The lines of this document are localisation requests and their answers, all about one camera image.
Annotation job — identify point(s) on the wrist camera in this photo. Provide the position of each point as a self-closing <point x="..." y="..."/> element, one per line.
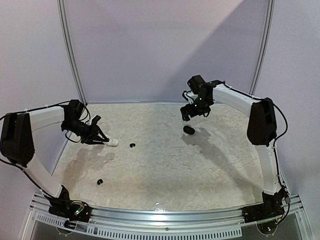
<point x="93" y="121"/>
<point x="189" y="96"/>

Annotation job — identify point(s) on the aluminium front rail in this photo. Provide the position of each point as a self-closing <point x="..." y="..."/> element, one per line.
<point x="124" y="224"/>

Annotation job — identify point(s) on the small white charging case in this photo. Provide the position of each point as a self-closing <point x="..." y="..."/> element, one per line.
<point x="112" y="142"/>

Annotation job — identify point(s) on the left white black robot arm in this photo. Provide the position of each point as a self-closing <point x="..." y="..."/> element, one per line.
<point x="22" y="139"/>

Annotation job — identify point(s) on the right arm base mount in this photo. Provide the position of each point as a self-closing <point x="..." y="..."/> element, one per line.
<point x="264" y="211"/>

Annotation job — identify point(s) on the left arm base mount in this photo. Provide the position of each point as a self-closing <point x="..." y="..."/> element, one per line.
<point x="73" y="210"/>

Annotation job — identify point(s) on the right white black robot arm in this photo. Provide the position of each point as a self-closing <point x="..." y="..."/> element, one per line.
<point x="261" y="129"/>

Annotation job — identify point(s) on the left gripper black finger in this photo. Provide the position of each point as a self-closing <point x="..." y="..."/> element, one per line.
<point x="95" y="127"/>
<point x="96" y="138"/>

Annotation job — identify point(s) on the black charging case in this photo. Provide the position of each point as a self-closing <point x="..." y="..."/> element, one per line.
<point x="188" y="130"/>

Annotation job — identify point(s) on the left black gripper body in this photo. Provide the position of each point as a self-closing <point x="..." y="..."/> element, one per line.
<point x="84" y="131"/>

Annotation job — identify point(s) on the aluminium frame post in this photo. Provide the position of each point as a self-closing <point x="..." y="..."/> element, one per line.
<point x="61" y="5"/>
<point x="263" y="46"/>

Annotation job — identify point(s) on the right aluminium frame post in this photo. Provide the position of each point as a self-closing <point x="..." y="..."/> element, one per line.
<point x="263" y="46"/>

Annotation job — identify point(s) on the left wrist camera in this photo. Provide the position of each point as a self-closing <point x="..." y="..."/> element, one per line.
<point x="93" y="121"/>

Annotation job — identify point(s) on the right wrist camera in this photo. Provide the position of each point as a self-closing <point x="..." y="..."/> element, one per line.
<point x="189" y="96"/>

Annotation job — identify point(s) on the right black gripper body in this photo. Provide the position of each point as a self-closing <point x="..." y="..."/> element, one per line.
<point x="189" y="111"/>

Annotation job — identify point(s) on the left aluminium frame post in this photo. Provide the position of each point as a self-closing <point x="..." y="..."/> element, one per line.
<point x="61" y="5"/>

